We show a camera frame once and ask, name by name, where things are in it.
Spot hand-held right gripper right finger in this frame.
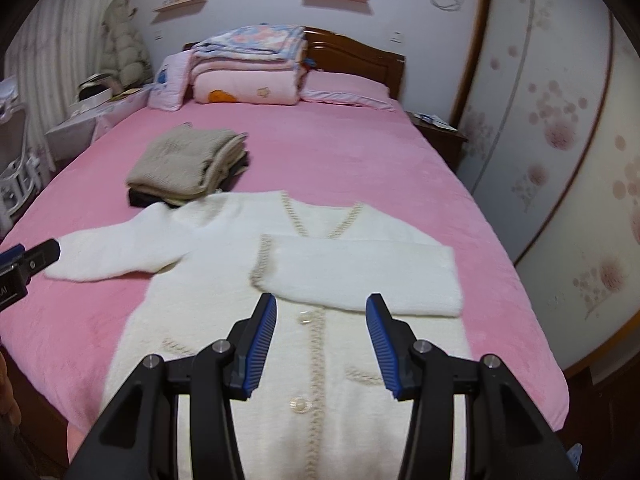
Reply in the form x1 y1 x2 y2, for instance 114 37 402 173
365 292 581 480

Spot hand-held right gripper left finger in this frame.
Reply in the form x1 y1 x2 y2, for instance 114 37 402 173
65 292 278 480

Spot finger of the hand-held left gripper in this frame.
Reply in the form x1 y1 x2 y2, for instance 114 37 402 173
0 238 62 277

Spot white fluffy cardigan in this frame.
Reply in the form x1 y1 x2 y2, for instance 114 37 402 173
44 190 473 480

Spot stack of folded clothes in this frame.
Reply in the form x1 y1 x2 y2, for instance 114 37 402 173
126 124 249 198

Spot white ornate chair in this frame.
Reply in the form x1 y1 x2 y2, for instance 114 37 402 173
0 102 45 221

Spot white bedside table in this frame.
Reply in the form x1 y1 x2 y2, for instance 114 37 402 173
45 87 151 161

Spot white box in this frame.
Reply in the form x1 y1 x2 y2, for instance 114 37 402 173
70 72 115 111

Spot pink bed sheet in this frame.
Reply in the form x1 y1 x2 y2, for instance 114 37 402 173
0 67 571 480

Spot light striped curtain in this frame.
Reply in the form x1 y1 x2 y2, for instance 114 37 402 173
5 0 133 161

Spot dark wooden nightstand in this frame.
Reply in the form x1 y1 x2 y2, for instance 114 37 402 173
410 111 468 172

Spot small pink printed pillow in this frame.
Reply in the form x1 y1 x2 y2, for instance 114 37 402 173
147 52 194 111

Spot beige plush toy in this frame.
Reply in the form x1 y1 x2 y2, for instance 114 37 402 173
101 0 152 88

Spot papers on nightstand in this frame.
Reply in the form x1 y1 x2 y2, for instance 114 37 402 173
412 111 453 129

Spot folded pink cartoon quilt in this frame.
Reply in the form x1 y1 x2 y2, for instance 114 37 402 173
192 57 303 106

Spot wooden headboard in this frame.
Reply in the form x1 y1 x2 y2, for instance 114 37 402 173
182 26 406 101

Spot folded floral quilt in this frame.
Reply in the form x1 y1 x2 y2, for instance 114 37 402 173
192 24 307 66

